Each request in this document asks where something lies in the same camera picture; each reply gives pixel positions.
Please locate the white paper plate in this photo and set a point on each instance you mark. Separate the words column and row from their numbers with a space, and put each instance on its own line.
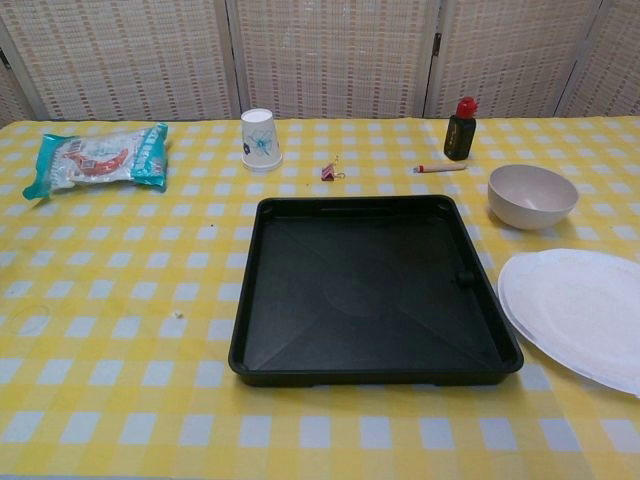
column 580, row 310

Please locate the beige round bowl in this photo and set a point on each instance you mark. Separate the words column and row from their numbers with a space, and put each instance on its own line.
column 530, row 197

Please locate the woven folding screen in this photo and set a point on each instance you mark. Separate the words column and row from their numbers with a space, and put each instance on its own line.
column 320, row 55

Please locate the white red-tipped pen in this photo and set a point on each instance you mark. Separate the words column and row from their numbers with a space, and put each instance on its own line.
column 442, row 167

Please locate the black square plastic tray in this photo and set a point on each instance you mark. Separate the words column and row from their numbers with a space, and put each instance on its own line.
column 370, row 300

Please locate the thin rubber band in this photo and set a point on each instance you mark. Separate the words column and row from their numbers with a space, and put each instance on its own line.
column 17, row 320

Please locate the pink striped binder clip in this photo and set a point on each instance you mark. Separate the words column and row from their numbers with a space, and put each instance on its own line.
column 330, row 172

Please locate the black bottle with red cap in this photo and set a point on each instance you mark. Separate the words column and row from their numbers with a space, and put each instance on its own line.
column 456, row 137

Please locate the teal snack package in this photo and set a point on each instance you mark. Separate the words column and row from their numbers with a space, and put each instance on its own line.
column 95, row 160

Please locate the yellow white checkered tablecloth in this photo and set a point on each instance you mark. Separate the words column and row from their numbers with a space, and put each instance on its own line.
column 125, row 350

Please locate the white paper cup blue flower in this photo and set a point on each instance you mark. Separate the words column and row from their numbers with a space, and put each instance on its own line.
column 260, row 142

